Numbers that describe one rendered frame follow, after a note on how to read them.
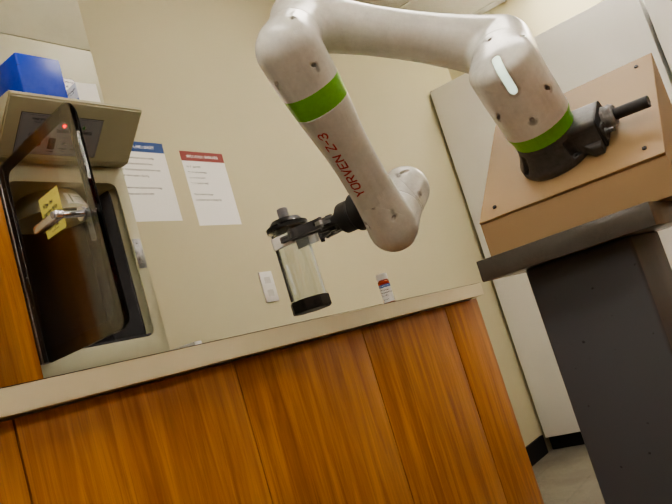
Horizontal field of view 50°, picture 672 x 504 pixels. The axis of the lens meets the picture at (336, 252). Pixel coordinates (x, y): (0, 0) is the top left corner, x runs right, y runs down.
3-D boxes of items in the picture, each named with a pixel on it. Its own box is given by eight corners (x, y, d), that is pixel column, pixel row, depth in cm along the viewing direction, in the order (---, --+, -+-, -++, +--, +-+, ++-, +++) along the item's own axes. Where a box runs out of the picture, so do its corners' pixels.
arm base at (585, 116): (656, 95, 132) (642, 69, 130) (654, 142, 122) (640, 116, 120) (528, 144, 148) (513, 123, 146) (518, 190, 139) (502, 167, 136)
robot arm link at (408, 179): (442, 185, 164) (416, 148, 159) (433, 218, 155) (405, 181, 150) (393, 207, 172) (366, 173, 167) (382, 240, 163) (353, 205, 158)
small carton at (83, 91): (70, 117, 156) (64, 92, 157) (91, 118, 160) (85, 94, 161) (81, 107, 153) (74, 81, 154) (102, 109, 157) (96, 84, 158)
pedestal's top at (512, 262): (696, 218, 140) (689, 199, 140) (656, 224, 114) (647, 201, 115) (545, 268, 158) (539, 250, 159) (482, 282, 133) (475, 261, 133)
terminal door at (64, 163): (49, 364, 135) (1, 167, 141) (130, 326, 115) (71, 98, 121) (45, 365, 135) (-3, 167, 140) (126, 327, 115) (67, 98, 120)
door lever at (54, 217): (62, 236, 126) (59, 222, 126) (87, 218, 120) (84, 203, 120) (32, 238, 122) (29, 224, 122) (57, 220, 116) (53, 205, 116)
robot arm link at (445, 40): (536, 10, 146) (276, -25, 146) (550, 37, 133) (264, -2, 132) (519, 70, 153) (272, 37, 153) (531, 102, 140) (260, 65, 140)
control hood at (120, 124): (-12, 161, 141) (-23, 114, 142) (122, 167, 167) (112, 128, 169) (18, 137, 135) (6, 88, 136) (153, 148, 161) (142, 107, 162)
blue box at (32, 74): (-2, 114, 145) (-12, 74, 146) (43, 119, 153) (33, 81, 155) (24, 93, 140) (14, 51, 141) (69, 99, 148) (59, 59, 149)
